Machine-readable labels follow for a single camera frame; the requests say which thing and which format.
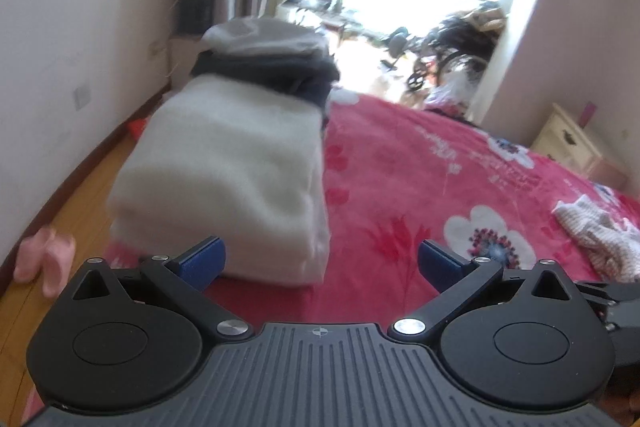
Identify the white plastic bag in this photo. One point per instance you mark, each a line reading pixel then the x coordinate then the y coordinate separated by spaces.
pixel 455 89

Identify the pale checkered garment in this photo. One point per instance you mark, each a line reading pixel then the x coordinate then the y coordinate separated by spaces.
pixel 600 232

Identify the red floral blanket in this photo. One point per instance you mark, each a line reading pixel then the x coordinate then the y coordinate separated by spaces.
pixel 400 167

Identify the dark grey folded clothes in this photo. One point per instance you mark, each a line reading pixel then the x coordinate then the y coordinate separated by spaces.
pixel 280 74

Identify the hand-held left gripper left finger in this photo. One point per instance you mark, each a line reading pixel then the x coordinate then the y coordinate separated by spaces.
pixel 202 259

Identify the black wheelchair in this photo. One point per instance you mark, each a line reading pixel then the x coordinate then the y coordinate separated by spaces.
pixel 460 42

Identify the small bedside cabinet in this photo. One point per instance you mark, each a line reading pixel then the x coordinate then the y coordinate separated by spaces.
pixel 185 57

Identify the small red object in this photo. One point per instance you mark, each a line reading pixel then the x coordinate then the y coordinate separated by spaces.
pixel 136 129

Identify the light grey folded jacket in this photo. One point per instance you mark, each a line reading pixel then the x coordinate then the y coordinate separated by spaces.
pixel 260 37

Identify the pink slipper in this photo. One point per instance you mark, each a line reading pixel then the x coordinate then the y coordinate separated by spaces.
pixel 61 264
pixel 32 257

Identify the folding table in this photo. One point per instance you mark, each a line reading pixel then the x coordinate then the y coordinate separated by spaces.
pixel 320 12

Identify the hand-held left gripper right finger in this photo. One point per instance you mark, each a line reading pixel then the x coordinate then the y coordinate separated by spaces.
pixel 440 264

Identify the pink cup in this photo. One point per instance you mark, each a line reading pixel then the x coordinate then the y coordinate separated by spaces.
pixel 588 114

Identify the white fleece garment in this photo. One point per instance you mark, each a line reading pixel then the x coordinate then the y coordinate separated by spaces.
pixel 225 177

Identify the cream nightstand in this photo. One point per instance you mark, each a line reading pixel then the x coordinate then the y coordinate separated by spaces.
pixel 570 147

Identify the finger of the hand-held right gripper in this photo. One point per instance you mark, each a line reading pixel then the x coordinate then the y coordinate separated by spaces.
pixel 617 292

